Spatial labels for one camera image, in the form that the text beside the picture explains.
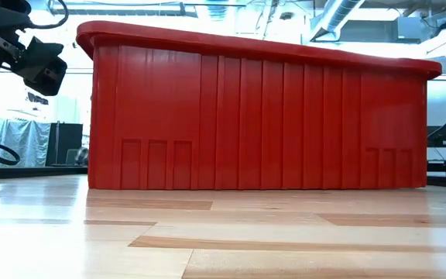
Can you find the red plastic bin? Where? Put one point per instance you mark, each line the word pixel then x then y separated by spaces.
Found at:
pixel 246 116

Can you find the grey plastic tarp cover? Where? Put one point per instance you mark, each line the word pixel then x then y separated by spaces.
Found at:
pixel 33 143

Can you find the black cabinet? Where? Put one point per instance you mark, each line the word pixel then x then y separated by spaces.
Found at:
pixel 66 139

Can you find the grey ceiling air unit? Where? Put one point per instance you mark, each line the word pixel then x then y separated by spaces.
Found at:
pixel 381 31

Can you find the small black monitor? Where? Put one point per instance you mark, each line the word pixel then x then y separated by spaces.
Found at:
pixel 440 137

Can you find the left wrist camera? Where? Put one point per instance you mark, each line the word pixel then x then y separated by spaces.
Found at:
pixel 43 69

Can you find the silver ventilation duct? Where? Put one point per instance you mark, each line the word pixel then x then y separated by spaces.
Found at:
pixel 339 15

